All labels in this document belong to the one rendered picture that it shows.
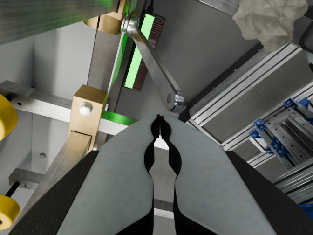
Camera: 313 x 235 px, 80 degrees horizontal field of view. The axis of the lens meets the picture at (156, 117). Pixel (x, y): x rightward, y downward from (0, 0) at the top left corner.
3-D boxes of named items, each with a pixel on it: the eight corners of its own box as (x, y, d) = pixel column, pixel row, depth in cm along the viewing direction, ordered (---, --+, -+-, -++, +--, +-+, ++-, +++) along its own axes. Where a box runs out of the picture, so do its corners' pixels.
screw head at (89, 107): (94, 104, 31) (91, 107, 30) (91, 114, 32) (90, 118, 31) (81, 100, 31) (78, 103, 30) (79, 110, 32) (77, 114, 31)
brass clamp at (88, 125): (112, 93, 36) (106, 105, 31) (98, 144, 42) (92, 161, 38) (79, 82, 34) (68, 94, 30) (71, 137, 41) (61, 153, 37)
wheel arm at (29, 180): (176, 200, 56) (177, 214, 52) (172, 206, 57) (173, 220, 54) (18, 164, 48) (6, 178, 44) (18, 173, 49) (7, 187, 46)
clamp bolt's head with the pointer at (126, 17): (146, 10, 35) (139, 19, 23) (141, 23, 37) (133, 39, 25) (135, 5, 35) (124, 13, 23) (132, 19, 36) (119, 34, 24)
